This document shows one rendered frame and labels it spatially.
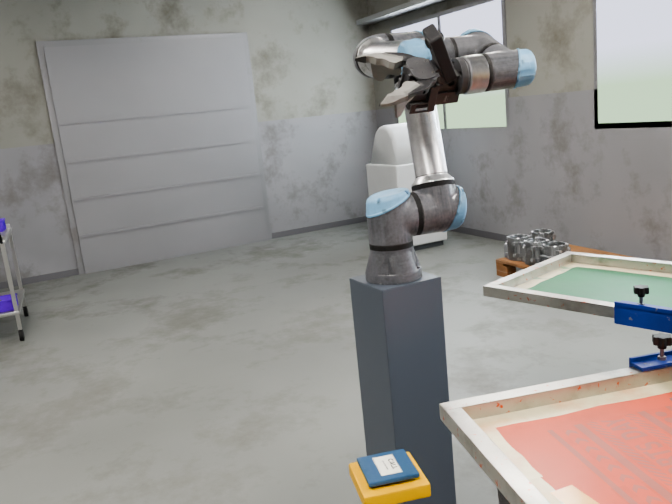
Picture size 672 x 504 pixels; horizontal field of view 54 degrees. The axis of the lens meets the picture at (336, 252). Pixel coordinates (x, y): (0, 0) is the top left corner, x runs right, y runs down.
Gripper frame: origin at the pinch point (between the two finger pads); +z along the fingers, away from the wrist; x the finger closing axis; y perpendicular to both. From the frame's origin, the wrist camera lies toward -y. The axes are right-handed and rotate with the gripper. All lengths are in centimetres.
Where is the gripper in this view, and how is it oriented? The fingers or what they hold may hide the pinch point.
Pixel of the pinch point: (366, 78)
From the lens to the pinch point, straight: 128.2
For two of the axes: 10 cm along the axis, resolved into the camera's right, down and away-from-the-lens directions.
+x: -2.9, -7.4, 6.1
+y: -0.7, 6.5, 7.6
